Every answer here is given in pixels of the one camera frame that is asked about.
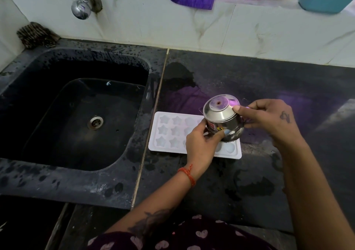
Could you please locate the person's right hand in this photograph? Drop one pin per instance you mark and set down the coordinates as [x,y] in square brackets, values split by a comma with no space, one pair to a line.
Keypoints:
[270,119]

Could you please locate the person's left hand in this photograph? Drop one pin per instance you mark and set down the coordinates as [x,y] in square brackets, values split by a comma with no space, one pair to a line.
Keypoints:
[200,147]

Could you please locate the person's left thumb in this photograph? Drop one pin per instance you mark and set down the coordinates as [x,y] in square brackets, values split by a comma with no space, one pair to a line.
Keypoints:
[219,135]

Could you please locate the person's right thumb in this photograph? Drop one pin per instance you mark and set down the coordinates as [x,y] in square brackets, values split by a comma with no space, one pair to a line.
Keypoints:
[245,111]

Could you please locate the small steel pot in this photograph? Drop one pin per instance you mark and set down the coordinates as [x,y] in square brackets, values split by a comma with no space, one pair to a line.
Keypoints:
[222,119]

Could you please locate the person's right forearm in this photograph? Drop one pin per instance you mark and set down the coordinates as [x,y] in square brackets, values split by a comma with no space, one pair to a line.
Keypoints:
[313,191]

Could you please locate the person's left forearm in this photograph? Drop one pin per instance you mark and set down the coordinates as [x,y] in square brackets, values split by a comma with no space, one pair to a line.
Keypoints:
[156,202]

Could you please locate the orange thread wristband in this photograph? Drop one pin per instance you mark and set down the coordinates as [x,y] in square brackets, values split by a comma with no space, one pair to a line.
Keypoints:
[188,174]

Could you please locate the white star ice tray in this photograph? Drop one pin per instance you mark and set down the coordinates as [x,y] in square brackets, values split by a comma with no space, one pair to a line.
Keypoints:
[169,136]

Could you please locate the dark heart print garment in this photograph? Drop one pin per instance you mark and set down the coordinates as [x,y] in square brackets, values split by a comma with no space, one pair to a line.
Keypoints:
[177,236]

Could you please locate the steel sink drain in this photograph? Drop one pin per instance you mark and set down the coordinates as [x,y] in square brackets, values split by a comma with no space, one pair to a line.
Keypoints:
[95,122]

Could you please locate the black stone sink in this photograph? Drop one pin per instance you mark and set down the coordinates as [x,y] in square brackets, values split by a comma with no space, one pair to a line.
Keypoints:
[72,119]

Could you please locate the brown scrubbing pad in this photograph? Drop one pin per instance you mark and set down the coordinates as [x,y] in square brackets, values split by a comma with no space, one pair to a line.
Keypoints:
[34,35]

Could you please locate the chrome wall tap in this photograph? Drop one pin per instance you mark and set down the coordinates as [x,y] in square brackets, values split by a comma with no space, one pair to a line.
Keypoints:
[81,0]

